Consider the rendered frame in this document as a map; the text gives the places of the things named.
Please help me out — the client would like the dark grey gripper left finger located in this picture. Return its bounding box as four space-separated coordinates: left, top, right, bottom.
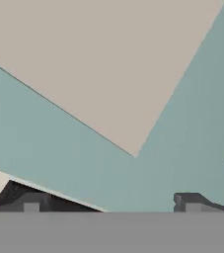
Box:
0 192 52 213

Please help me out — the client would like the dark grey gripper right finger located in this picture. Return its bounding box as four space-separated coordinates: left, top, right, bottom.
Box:
173 192 224 213

